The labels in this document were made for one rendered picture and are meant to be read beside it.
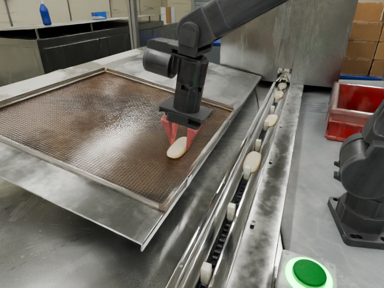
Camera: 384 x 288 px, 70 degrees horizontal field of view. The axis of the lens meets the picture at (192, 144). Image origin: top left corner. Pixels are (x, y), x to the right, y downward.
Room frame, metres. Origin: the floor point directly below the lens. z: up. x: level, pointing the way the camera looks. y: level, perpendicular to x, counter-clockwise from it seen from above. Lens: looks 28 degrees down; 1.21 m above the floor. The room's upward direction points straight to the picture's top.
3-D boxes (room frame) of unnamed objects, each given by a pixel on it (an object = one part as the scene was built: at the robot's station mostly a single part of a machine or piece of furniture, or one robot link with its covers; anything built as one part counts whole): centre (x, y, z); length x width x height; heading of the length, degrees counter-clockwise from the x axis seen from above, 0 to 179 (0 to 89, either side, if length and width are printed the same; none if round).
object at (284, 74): (1.24, -0.41, 0.90); 0.06 x 0.01 x 0.06; 68
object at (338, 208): (0.40, -0.32, 0.86); 0.12 x 0.09 x 0.08; 172
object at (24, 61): (3.07, 1.17, 0.51); 1.93 x 1.05 x 1.02; 158
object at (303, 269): (0.23, -0.15, 0.90); 0.04 x 0.04 x 0.02
